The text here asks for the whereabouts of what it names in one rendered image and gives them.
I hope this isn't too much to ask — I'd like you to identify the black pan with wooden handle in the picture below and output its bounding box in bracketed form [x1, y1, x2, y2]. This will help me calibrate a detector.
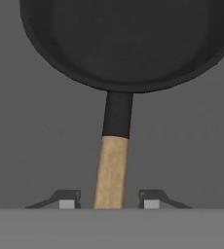
[19, 0, 224, 210]

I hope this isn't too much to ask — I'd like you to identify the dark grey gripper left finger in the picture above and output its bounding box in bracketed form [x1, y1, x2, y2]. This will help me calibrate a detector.
[24, 189, 82, 210]

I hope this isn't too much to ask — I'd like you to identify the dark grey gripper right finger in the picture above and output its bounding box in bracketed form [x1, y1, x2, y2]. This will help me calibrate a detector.
[138, 189, 194, 210]

